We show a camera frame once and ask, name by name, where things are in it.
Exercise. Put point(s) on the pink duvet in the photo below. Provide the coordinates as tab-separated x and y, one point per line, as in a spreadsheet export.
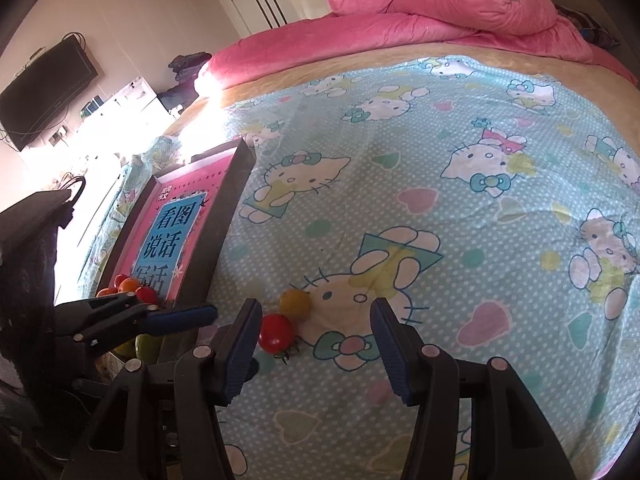
400	20

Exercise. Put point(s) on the black bag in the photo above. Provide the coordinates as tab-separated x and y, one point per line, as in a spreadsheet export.
30	260

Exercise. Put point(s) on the white dresser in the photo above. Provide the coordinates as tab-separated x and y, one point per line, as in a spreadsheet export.
135	100

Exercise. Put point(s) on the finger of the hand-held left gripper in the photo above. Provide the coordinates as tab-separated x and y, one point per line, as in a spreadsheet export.
185	319
110	322

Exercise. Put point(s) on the pink book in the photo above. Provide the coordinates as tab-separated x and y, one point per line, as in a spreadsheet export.
175	225

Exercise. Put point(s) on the wall socket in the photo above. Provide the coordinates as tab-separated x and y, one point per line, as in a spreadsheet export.
60	134

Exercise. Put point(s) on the pile of folded clothes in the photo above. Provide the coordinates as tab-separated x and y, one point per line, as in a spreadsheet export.
190	65

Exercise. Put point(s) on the orange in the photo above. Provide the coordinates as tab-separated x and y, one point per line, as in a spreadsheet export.
104	291

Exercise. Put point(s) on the yellow cherry tomato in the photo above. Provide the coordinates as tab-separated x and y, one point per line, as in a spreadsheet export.
131	285

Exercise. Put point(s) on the dark rectangular tray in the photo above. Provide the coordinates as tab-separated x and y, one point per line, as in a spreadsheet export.
215	220

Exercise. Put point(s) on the dark clothes heap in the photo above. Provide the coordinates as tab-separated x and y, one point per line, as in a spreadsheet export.
177	100

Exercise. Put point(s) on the black wall television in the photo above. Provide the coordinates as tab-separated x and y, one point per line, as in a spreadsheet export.
45	90

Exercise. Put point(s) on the cartoon cat printed blanket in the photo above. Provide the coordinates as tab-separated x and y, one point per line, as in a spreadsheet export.
425	240

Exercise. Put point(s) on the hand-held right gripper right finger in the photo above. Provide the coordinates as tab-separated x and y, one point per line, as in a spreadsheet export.
395	355

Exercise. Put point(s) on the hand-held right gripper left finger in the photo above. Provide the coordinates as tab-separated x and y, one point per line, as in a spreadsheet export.
240	355

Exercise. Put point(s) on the brown kiwi fruit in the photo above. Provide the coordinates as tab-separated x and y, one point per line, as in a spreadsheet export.
295	303

